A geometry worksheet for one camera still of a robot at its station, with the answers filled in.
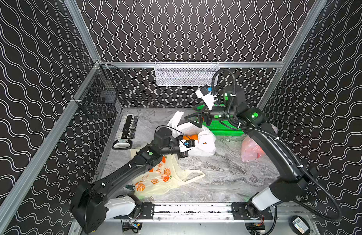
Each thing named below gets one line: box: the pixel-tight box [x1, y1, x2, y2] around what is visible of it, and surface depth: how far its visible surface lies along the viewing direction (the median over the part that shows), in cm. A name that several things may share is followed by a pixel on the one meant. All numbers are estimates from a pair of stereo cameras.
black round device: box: [288, 215, 311, 235], surface depth 71 cm
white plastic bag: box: [167, 111, 217, 157], surface depth 78 cm
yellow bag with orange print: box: [130, 148, 205, 200], surface depth 85 cm
